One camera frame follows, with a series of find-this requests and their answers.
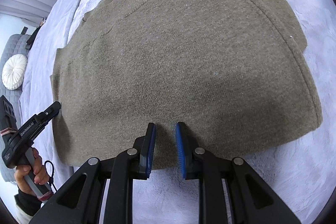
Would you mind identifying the olive brown knit sweater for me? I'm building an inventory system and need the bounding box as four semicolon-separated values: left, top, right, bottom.
51;0;322;169

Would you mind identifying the person's left hand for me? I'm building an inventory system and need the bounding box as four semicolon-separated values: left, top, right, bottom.
13;147;51;196

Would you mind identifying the round white pleated cushion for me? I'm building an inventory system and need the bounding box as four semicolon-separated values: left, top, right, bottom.
2;54;28;90

